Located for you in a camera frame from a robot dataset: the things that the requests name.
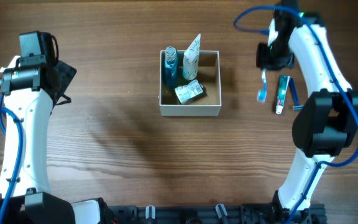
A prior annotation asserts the teal toothpaste tube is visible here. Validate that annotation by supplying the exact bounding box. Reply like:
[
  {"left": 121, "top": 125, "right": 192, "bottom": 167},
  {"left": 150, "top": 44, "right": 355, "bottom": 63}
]
[{"left": 275, "top": 75, "right": 290, "bottom": 114}]

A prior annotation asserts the blue white toothbrush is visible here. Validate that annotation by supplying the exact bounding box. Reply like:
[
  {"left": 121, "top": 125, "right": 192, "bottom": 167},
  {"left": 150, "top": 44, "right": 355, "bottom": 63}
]
[{"left": 257, "top": 69, "right": 267, "bottom": 103}]

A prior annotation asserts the blue disposable razor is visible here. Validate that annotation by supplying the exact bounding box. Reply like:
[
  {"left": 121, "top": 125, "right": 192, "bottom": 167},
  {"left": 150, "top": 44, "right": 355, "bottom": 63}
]
[{"left": 289, "top": 78, "right": 303, "bottom": 111}]

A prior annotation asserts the white lotion tube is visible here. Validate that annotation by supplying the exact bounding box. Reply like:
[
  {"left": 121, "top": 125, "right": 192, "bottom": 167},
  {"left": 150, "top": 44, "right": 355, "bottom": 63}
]
[{"left": 182, "top": 34, "right": 201, "bottom": 81}]

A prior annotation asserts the green Dettol soap bar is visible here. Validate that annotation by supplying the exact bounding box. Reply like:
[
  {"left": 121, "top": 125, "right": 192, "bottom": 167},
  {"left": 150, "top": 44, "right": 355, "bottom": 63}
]
[{"left": 174, "top": 80, "right": 206, "bottom": 105}]

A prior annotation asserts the blue mouthwash bottle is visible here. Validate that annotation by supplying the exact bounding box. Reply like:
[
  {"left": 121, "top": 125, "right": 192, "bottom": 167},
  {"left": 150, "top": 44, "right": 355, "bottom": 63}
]
[{"left": 163, "top": 46, "right": 178, "bottom": 88}]

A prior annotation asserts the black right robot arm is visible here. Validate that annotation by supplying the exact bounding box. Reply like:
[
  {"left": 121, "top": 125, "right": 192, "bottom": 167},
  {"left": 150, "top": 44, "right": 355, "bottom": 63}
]
[{"left": 256, "top": 1, "right": 358, "bottom": 218}]

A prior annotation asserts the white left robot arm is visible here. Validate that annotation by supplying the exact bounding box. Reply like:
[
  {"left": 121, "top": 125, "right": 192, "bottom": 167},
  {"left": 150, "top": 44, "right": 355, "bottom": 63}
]
[{"left": 0, "top": 31, "right": 109, "bottom": 223}]

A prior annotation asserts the white cardboard box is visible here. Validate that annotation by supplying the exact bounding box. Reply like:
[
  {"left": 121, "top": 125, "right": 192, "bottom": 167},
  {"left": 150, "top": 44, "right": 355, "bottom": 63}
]
[{"left": 159, "top": 50, "right": 222, "bottom": 116}]

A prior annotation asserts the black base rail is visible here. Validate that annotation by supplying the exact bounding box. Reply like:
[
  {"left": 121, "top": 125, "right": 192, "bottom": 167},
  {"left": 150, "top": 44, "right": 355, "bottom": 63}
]
[{"left": 101, "top": 203, "right": 328, "bottom": 224}]

